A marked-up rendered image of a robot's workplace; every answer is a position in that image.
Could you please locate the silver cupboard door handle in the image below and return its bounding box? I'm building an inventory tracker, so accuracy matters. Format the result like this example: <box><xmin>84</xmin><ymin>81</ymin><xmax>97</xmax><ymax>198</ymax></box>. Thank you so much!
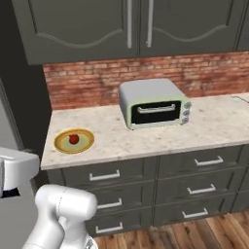
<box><xmin>125</xmin><ymin>0</ymin><xmax>134</xmax><ymax>50</ymax></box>
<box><xmin>146</xmin><ymin>0</ymin><xmax>155</xmax><ymax>49</ymax></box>

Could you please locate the silver drawer handle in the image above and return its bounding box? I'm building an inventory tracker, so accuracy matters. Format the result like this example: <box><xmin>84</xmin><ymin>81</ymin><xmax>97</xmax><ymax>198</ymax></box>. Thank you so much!
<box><xmin>186</xmin><ymin>183</ymin><xmax>217</xmax><ymax>196</ymax></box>
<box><xmin>181</xmin><ymin>207</ymin><xmax>209</xmax><ymax>220</ymax></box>
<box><xmin>89</xmin><ymin>169</ymin><xmax>122</xmax><ymax>182</ymax></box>
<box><xmin>94</xmin><ymin>222</ymin><xmax>125</xmax><ymax>235</ymax></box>
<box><xmin>194</xmin><ymin>156</ymin><xmax>225</xmax><ymax>167</ymax></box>
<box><xmin>96</xmin><ymin>197</ymin><xmax>124</xmax><ymax>211</ymax></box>

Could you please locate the red bell pepper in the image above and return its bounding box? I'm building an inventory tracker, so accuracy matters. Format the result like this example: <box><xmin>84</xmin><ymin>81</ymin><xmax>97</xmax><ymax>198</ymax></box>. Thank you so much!
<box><xmin>68</xmin><ymin>133</ymin><xmax>80</xmax><ymax>145</ymax></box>

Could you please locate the dark grey cupboard door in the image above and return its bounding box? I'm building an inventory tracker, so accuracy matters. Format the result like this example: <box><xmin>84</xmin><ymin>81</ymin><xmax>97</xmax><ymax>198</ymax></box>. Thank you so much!
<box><xmin>12</xmin><ymin>0</ymin><xmax>141</xmax><ymax>66</ymax></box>
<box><xmin>139</xmin><ymin>0</ymin><xmax>246</xmax><ymax>58</ymax></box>
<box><xmin>235</xmin><ymin>0</ymin><xmax>249</xmax><ymax>53</ymax></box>

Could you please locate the dark grey drawer front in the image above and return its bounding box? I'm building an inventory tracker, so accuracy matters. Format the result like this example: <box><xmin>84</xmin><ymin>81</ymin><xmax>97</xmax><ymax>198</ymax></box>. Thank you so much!
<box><xmin>153</xmin><ymin>194</ymin><xmax>238</xmax><ymax>228</ymax></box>
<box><xmin>157</xmin><ymin>145</ymin><xmax>245</xmax><ymax>179</ymax></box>
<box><xmin>87</xmin><ymin>181</ymin><xmax>156</xmax><ymax>217</ymax></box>
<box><xmin>85</xmin><ymin>207</ymin><xmax>154</xmax><ymax>237</ymax></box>
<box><xmin>155</xmin><ymin>167</ymin><xmax>246</xmax><ymax>206</ymax></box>
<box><xmin>60</xmin><ymin>157</ymin><xmax>159</xmax><ymax>189</ymax></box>

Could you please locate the silver oven door handle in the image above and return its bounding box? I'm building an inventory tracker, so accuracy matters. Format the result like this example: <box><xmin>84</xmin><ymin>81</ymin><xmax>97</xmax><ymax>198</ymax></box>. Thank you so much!
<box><xmin>136</xmin><ymin>103</ymin><xmax>177</xmax><ymax>115</ymax></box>

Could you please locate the grey toaster oven microwave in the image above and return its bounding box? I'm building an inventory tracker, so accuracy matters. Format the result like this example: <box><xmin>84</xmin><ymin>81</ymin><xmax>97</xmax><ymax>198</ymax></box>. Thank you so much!
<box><xmin>118</xmin><ymin>78</ymin><xmax>193</xmax><ymax>131</ymax></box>

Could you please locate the yellow green plate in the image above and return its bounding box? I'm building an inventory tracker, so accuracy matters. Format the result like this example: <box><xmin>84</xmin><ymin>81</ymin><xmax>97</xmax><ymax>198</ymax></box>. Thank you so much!
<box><xmin>53</xmin><ymin>127</ymin><xmax>95</xmax><ymax>155</ymax></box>

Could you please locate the black glass oven door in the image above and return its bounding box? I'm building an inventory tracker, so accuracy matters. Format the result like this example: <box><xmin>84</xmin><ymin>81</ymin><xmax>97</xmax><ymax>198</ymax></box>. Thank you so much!
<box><xmin>130</xmin><ymin>100</ymin><xmax>183</xmax><ymax>125</ymax></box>

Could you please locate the dark grey cupboard run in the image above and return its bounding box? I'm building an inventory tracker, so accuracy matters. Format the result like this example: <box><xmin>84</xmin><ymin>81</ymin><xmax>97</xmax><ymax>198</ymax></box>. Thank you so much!
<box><xmin>231</xmin><ymin>144</ymin><xmax>249</xmax><ymax>214</ymax></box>

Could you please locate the grey fridge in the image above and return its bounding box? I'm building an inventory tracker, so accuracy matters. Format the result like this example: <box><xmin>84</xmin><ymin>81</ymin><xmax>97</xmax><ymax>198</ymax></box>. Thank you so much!
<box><xmin>0</xmin><ymin>77</ymin><xmax>39</xmax><ymax>249</ymax></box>

